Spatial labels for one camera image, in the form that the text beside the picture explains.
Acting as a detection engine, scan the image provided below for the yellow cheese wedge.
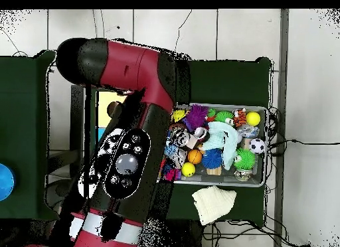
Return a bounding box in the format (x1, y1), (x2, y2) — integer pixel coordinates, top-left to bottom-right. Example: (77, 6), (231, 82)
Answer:
(173, 109), (187, 123)

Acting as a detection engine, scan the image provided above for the green spiky ball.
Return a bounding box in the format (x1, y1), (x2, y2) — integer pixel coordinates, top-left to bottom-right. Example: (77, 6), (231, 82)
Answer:
(233, 148), (257, 171)

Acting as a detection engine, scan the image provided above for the orange tiger plush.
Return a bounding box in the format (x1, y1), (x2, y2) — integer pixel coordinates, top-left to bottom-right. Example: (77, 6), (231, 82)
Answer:
(232, 108), (248, 128)

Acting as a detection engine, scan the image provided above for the dark green tablecloth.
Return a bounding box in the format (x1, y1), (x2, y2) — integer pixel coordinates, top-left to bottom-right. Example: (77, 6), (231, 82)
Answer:
(84, 47), (272, 228)

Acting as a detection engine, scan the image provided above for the small blue object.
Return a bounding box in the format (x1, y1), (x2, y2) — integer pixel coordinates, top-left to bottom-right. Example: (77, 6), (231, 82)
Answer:
(0, 163), (16, 203)

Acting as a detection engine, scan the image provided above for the clear mesh bin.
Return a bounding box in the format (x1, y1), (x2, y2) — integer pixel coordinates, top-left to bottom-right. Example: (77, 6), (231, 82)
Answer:
(159, 102), (269, 189)

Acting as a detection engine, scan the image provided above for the wooden three-hole box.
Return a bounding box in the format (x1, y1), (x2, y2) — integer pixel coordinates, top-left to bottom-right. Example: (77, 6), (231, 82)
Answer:
(95, 90), (128, 144)

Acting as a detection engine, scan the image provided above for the yellow ball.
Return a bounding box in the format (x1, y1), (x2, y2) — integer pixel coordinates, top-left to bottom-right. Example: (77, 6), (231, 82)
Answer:
(180, 161), (197, 178)

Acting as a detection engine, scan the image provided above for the green covered side table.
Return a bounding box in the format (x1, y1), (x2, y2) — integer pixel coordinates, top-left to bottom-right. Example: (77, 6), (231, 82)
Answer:
(0, 49), (59, 222)

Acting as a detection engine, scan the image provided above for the black and white soccer ball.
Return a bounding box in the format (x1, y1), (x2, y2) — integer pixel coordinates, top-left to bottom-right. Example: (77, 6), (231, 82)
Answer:
(249, 137), (266, 155)

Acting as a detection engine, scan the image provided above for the mint green knit cloth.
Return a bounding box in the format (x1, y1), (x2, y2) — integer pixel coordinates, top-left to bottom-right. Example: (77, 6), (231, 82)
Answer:
(201, 121), (243, 171)

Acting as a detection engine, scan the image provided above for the cream knit cloth roll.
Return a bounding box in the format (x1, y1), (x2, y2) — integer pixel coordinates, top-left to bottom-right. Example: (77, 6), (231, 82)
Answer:
(191, 185), (238, 226)

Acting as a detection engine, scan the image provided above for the black upright bar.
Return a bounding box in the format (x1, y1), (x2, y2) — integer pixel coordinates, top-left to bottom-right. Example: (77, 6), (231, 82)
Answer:
(70, 84), (85, 180)

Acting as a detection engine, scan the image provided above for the purple spiky ball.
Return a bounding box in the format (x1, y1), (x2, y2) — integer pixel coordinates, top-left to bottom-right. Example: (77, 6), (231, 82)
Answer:
(183, 104), (209, 132)

